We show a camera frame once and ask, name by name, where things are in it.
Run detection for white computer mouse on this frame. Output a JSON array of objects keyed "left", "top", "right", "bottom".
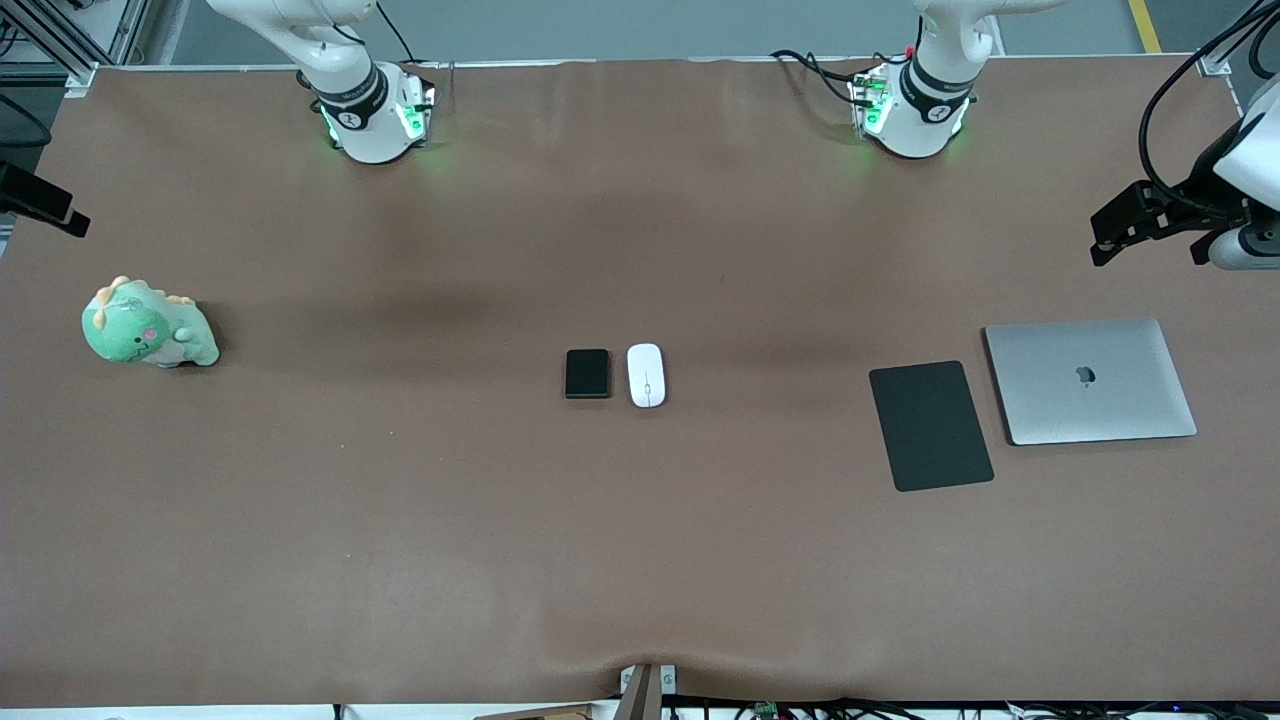
[{"left": 627, "top": 343, "right": 667, "bottom": 409}]

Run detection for black phone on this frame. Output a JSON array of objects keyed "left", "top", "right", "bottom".
[{"left": 564, "top": 348, "right": 612, "bottom": 400}]

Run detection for black mouse pad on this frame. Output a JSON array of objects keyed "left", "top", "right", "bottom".
[{"left": 868, "top": 360, "right": 996, "bottom": 493}]

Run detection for green dinosaur plush toy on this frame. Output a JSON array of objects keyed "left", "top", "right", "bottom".
[{"left": 81, "top": 276, "right": 221, "bottom": 369}]

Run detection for silver laptop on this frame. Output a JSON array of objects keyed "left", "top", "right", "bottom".
[{"left": 983, "top": 317, "right": 1199, "bottom": 447}]

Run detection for brown table mat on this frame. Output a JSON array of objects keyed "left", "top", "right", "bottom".
[{"left": 0, "top": 55, "right": 1280, "bottom": 707}]

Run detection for aluminium frame post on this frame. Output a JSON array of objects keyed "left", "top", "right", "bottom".
[
  {"left": 0, "top": 0, "right": 153, "bottom": 97},
  {"left": 1198, "top": 0, "right": 1280, "bottom": 79}
]

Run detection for black left base cables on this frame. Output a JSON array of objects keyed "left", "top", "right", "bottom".
[{"left": 769, "top": 47, "right": 906, "bottom": 111}]

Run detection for black right base cable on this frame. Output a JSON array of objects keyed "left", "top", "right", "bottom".
[{"left": 374, "top": 0, "right": 419, "bottom": 67}]

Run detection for metal table clamp bracket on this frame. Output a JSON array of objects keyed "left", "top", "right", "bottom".
[{"left": 618, "top": 663, "right": 679, "bottom": 720}]

